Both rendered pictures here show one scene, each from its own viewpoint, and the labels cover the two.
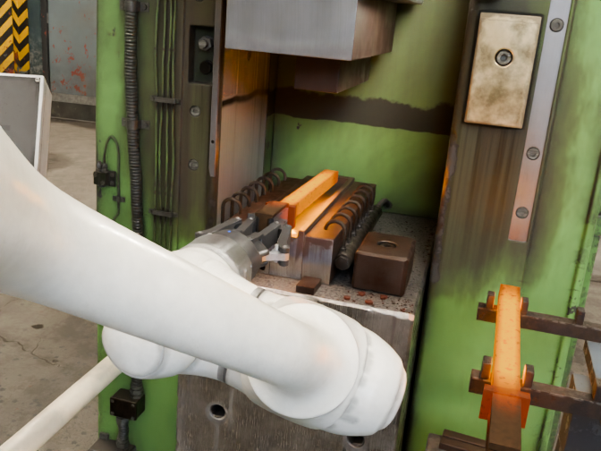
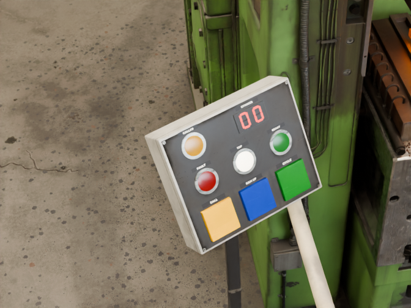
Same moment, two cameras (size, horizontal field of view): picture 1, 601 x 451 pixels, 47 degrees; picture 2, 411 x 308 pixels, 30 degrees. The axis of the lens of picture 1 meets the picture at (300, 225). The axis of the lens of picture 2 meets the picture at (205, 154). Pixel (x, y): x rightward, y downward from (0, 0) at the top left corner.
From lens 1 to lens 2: 1.43 m
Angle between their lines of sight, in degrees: 32
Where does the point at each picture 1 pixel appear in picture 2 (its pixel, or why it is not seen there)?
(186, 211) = (340, 100)
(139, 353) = not seen: outside the picture
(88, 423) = (147, 210)
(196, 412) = (396, 222)
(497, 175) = not seen: outside the picture
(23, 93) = (282, 96)
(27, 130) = (293, 120)
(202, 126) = (355, 48)
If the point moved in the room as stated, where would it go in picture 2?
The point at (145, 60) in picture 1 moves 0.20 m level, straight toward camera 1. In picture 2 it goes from (312, 19) to (372, 60)
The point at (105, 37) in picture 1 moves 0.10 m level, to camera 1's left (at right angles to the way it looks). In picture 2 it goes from (279, 12) to (239, 23)
